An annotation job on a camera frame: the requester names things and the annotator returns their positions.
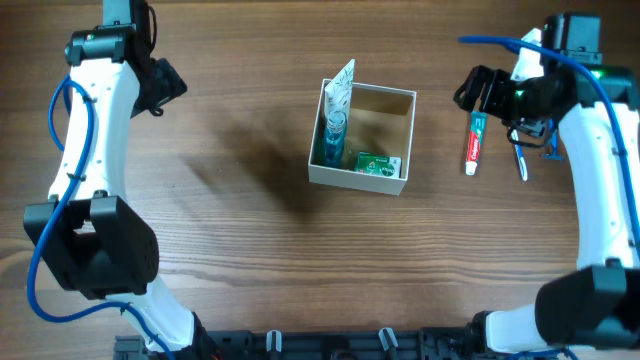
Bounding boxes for blue disposable razor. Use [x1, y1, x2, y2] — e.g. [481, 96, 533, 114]
[541, 119, 564, 161]

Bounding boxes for white square box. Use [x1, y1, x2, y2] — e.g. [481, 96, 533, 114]
[307, 83, 417, 195]

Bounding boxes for white patterned cream tube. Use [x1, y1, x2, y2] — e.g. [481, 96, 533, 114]
[324, 59, 356, 123]

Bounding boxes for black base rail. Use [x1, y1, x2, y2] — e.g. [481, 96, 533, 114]
[112, 327, 501, 360]

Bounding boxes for blue Listerine mouthwash bottle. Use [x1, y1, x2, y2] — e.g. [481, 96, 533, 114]
[324, 111, 348, 168]

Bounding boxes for blue white toothbrush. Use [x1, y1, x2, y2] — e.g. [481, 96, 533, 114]
[510, 130, 528, 182]

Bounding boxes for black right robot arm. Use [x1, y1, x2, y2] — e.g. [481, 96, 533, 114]
[454, 12, 639, 359]

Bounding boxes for Colgate toothpaste tube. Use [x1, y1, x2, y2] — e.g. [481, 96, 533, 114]
[465, 111, 488, 176]

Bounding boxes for green Dettol soap pack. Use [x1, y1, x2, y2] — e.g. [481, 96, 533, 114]
[354, 152, 402, 179]

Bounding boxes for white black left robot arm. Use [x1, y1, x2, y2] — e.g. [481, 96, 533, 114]
[24, 0, 214, 359]

